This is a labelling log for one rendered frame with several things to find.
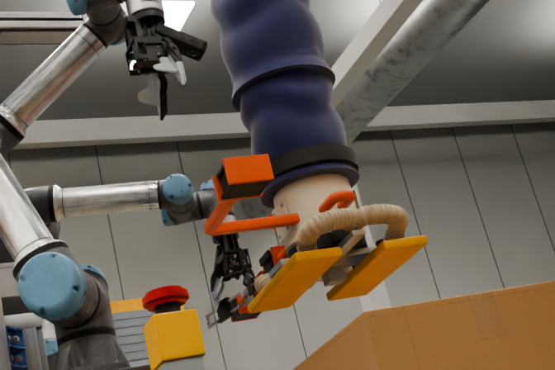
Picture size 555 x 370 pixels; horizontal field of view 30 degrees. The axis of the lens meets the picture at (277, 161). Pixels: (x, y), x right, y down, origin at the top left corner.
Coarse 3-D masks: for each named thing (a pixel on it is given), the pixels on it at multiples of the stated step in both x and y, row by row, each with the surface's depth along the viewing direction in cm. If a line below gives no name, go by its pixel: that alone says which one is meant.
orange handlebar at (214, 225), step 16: (336, 192) 208; (352, 192) 209; (224, 208) 196; (320, 208) 213; (208, 224) 205; (224, 224) 209; (240, 224) 210; (256, 224) 211; (272, 224) 212; (288, 224) 214
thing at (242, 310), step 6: (234, 300) 271; (234, 306) 272; (234, 312) 272; (240, 312) 268; (246, 312) 268; (258, 312) 271; (234, 318) 272; (240, 318) 273; (246, 318) 274; (252, 318) 276
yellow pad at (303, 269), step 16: (304, 256) 198; (320, 256) 199; (336, 256) 201; (288, 272) 203; (304, 272) 205; (320, 272) 208; (272, 288) 212; (288, 288) 214; (304, 288) 217; (256, 304) 221; (272, 304) 223; (288, 304) 227
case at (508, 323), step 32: (512, 288) 166; (544, 288) 168; (384, 320) 157; (416, 320) 158; (448, 320) 160; (480, 320) 162; (512, 320) 163; (544, 320) 165; (320, 352) 174; (352, 352) 162; (384, 352) 155; (416, 352) 156; (448, 352) 158; (480, 352) 159; (512, 352) 161; (544, 352) 163
